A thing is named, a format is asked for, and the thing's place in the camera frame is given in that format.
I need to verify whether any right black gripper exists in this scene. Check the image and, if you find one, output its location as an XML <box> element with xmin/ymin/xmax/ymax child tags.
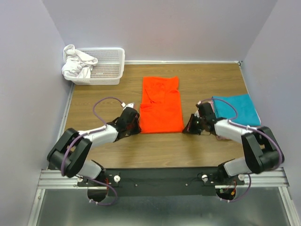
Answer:
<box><xmin>182</xmin><ymin>113</ymin><xmax>206</xmax><ymax>135</ymax></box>

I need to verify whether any orange t shirt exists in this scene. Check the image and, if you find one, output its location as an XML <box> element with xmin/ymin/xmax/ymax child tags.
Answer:
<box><xmin>140</xmin><ymin>77</ymin><xmax>184</xmax><ymax>134</ymax></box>

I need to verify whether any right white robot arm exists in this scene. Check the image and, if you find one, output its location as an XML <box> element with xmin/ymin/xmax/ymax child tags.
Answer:
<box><xmin>182</xmin><ymin>102</ymin><xmax>285</xmax><ymax>185</ymax></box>

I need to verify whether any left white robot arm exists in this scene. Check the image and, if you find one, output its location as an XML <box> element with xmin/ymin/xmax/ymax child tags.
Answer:
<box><xmin>47</xmin><ymin>103</ymin><xmax>141</xmax><ymax>186</ymax></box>

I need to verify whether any pink folded t shirt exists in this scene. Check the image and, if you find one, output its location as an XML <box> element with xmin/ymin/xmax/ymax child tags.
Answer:
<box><xmin>209</xmin><ymin>100</ymin><xmax>230</xmax><ymax>141</ymax></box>

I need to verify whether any white plastic basket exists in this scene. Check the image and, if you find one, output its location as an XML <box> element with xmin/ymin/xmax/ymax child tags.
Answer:
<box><xmin>68</xmin><ymin>47</ymin><xmax>125</xmax><ymax>85</ymax></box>

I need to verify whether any teal folded t shirt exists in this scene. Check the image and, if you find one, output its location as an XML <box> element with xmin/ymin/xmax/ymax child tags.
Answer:
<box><xmin>213</xmin><ymin>94</ymin><xmax>261</xmax><ymax>127</ymax></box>

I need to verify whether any white t shirt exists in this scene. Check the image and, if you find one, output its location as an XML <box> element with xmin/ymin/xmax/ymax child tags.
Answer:
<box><xmin>62</xmin><ymin>44</ymin><xmax>98</xmax><ymax>81</ymax></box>

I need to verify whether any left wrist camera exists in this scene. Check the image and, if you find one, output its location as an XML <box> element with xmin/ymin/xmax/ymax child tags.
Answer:
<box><xmin>121</xmin><ymin>102</ymin><xmax>135</xmax><ymax>108</ymax></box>

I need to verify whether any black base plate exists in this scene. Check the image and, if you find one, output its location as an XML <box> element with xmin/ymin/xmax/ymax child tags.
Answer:
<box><xmin>77</xmin><ymin>167</ymin><xmax>245</xmax><ymax>197</ymax></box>

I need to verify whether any aluminium frame rail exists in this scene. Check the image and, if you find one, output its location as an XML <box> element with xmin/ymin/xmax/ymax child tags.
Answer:
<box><xmin>37</xmin><ymin>168</ymin><xmax>82</xmax><ymax>190</ymax></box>

